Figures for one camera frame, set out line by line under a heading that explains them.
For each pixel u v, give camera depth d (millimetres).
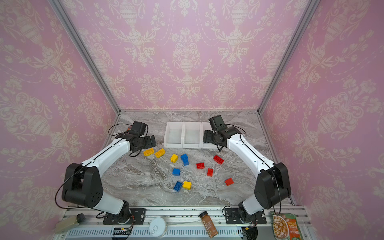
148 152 950
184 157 952
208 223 686
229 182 850
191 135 1029
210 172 874
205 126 1044
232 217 729
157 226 673
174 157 920
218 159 920
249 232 735
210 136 758
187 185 823
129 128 1091
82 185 437
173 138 1032
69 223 700
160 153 948
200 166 895
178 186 830
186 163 913
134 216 737
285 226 712
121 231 730
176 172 898
